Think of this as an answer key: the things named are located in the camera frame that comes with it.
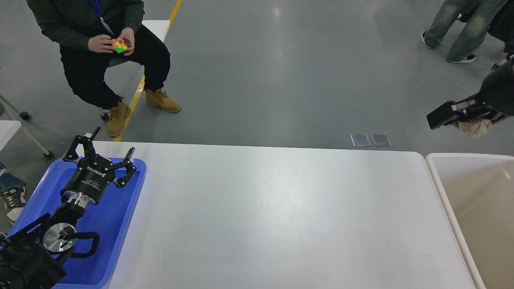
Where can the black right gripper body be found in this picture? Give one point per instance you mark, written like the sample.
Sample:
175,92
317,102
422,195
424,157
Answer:
494,107

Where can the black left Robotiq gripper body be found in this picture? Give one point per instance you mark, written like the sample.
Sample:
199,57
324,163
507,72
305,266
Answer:
89,181

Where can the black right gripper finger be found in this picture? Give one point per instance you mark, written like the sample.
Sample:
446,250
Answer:
452,112

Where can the brown paper ball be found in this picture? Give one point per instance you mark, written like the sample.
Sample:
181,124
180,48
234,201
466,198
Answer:
475,128

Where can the colourful Rubik's cube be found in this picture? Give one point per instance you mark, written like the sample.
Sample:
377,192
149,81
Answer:
119,46

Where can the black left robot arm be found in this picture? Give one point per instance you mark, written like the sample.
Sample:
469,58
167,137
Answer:
34,257

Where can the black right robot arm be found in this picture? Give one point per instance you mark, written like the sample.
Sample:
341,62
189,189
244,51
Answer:
499,81

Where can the person's right hand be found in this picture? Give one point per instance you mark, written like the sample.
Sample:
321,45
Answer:
101,44

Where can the person's left hand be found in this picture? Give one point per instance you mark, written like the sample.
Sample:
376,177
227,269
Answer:
128,36

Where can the grey office chair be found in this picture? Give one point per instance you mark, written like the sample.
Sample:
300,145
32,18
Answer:
105,116

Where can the blue plastic tray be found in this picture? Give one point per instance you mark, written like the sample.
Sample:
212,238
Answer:
110,219

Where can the white table leg with casters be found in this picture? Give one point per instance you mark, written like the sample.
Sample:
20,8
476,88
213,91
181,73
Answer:
13,113

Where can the chair caster base right edge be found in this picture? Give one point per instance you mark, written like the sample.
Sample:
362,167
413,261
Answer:
500,63

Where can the grey sneaker at left edge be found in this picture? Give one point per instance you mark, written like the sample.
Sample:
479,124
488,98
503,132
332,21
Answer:
13,193

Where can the right metal floor plate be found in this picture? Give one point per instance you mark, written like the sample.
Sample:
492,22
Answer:
381,140

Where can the metal floor plate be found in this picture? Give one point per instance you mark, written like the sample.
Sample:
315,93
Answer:
360,140
381,140

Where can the beige plastic bin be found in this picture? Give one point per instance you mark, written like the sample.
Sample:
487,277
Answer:
477,193

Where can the left metal floor plate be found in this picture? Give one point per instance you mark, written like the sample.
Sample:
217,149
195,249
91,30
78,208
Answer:
360,140

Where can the person in dark clothes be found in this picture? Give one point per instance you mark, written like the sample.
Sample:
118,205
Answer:
91,33

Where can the white board on floor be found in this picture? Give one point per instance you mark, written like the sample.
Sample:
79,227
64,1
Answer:
160,28

